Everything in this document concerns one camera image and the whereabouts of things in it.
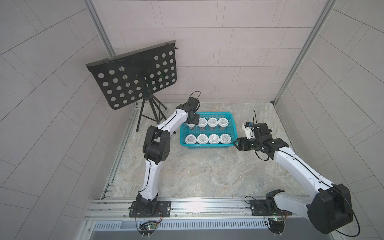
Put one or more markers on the teal plastic basket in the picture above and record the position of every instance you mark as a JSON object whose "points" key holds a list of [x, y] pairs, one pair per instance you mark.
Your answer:
{"points": [[231, 130]]}

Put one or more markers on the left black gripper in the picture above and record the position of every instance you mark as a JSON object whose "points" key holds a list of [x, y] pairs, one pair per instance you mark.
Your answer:
{"points": [[195, 119]]}

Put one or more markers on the right circuit board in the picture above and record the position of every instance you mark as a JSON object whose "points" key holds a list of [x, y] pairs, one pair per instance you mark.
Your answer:
{"points": [[276, 225]]}

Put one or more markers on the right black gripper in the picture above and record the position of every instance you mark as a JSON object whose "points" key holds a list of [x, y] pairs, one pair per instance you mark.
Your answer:
{"points": [[242, 140]]}

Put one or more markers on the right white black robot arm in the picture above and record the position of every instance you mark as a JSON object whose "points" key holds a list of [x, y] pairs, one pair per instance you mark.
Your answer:
{"points": [[328, 206]]}

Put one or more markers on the left circuit board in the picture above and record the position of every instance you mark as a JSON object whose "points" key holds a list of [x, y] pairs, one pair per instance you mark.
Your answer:
{"points": [[147, 228]]}

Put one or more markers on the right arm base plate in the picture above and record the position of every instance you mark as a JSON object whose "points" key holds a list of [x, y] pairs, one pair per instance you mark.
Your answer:
{"points": [[258, 207]]}

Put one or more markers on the aluminium mounting rail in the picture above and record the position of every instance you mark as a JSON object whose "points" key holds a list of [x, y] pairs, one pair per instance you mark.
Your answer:
{"points": [[195, 208]]}

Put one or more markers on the circuit board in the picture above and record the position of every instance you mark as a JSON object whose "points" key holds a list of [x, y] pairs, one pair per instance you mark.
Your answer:
{"points": [[147, 228], [276, 225]]}

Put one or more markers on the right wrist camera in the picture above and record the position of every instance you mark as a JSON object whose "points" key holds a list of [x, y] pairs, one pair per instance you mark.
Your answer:
{"points": [[248, 129]]}

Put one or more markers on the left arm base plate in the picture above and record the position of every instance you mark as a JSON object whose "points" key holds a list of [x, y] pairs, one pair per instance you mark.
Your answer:
{"points": [[162, 208]]}

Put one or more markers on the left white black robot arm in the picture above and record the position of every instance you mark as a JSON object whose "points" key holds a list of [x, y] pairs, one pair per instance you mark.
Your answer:
{"points": [[156, 149]]}

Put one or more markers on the black perforated music stand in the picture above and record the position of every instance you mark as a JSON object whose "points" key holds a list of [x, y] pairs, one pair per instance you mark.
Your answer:
{"points": [[137, 76]]}

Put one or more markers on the yogurt cup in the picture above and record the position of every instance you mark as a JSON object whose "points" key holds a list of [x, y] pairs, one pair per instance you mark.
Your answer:
{"points": [[212, 123], [202, 139], [225, 139], [191, 126], [203, 122], [190, 140], [223, 123], [214, 139]]}

